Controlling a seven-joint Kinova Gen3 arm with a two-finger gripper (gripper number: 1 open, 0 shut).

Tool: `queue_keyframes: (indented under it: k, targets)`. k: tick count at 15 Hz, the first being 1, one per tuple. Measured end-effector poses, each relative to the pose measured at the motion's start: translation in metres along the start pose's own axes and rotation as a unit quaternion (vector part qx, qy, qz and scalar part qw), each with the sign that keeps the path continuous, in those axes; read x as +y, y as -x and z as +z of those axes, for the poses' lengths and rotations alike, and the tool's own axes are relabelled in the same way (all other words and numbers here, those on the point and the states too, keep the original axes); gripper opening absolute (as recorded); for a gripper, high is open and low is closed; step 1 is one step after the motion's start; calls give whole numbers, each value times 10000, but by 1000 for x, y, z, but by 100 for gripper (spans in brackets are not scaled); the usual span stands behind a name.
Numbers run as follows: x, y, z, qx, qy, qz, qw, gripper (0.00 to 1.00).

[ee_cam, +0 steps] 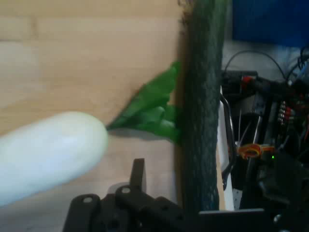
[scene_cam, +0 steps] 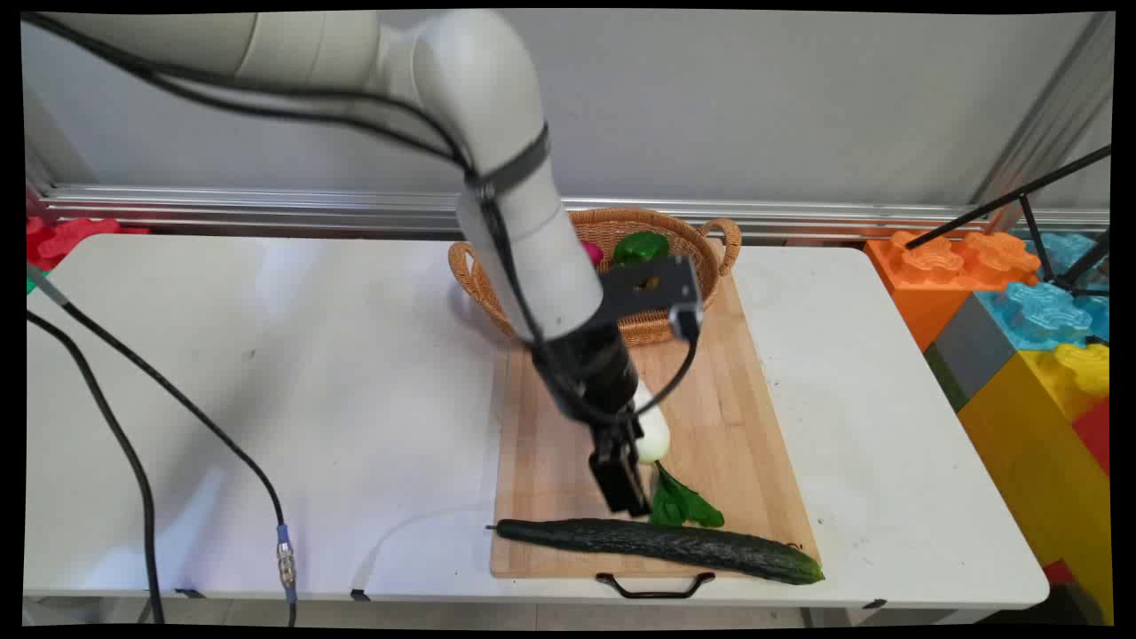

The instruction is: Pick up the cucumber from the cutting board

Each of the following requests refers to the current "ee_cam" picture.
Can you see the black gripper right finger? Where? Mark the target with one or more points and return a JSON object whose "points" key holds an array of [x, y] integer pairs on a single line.
{"points": [[231, 221]]}

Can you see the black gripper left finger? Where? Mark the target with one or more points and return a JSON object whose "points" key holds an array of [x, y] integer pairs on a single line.
{"points": [[125, 212]]}

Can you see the long dark green cucumber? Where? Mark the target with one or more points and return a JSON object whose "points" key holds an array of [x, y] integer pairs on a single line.
{"points": [[205, 96]]}

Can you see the white radish with green leaves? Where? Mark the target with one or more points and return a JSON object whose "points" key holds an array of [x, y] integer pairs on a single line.
{"points": [[48, 154]]}

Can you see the blue plastic bin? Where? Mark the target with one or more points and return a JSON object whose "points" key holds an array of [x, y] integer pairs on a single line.
{"points": [[270, 19]]}

